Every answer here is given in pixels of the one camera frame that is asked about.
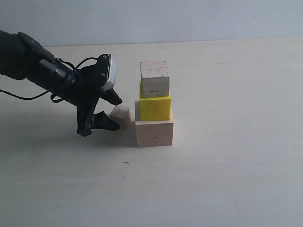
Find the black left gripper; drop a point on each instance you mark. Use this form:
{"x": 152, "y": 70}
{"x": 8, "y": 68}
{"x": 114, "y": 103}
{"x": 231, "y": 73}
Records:
{"x": 83, "y": 91}

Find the medium wooden cube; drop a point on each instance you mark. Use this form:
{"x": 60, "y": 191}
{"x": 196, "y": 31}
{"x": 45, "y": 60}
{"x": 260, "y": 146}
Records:
{"x": 155, "y": 79}

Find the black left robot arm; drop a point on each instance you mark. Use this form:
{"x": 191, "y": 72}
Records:
{"x": 22, "y": 57}

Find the large wooden cube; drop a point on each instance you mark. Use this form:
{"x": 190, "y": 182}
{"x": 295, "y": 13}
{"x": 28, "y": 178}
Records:
{"x": 152, "y": 133}

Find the yellow cube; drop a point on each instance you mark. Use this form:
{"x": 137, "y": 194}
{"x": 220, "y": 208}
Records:
{"x": 155, "y": 108}

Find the small wooden cube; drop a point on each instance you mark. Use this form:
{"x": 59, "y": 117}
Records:
{"x": 121, "y": 115}

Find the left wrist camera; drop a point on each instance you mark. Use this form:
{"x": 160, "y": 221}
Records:
{"x": 105, "y": 74}

